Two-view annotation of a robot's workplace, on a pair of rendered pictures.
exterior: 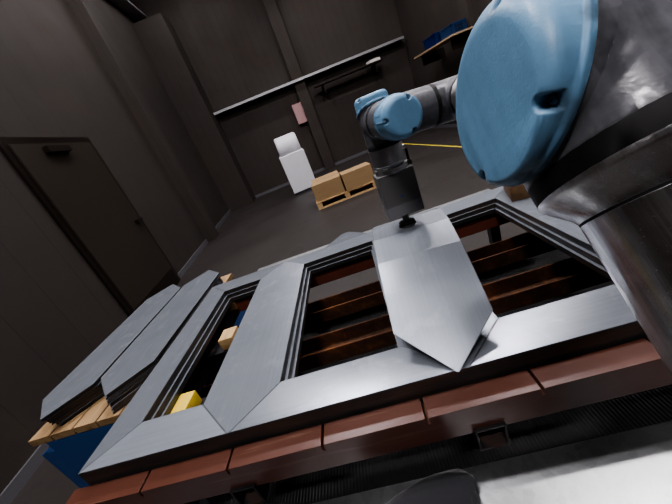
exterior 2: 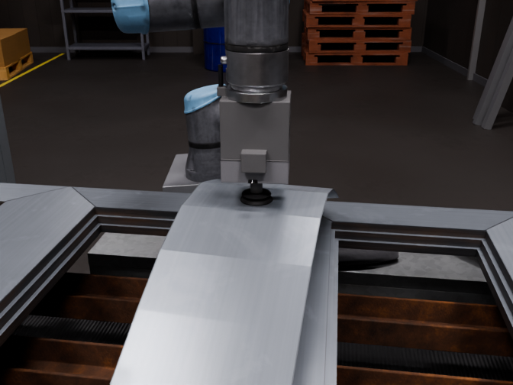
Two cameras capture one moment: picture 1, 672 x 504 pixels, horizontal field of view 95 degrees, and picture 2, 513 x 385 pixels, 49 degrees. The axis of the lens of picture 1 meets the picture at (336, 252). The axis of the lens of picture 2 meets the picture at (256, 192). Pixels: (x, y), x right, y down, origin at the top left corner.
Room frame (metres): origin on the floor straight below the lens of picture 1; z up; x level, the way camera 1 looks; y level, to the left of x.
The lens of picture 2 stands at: (1.38, -0.19, 1.29)
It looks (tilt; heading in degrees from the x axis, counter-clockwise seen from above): 23 degrees down; 180
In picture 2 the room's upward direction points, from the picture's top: straight up
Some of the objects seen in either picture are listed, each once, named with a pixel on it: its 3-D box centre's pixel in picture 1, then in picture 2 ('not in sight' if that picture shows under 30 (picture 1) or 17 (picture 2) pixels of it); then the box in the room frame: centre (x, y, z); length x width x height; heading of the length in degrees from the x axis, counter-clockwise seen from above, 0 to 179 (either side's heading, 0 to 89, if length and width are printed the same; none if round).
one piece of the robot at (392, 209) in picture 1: (397, 187); (253, 134); (0.71, -0.19, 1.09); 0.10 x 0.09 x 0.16; 175
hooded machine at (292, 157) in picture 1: (294, 163); not in sight; (7.82, 0.11, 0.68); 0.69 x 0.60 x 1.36; 3
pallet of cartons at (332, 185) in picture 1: (342, 183); not in sight; (5.61, -0.58, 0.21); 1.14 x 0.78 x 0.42; 89
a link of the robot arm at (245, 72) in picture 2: (388, 155); (254, 67); (0.70, -0.19, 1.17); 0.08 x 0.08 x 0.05
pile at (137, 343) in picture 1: (153, 328); not in sight; (1.13, 0.79, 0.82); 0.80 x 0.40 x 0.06; 172
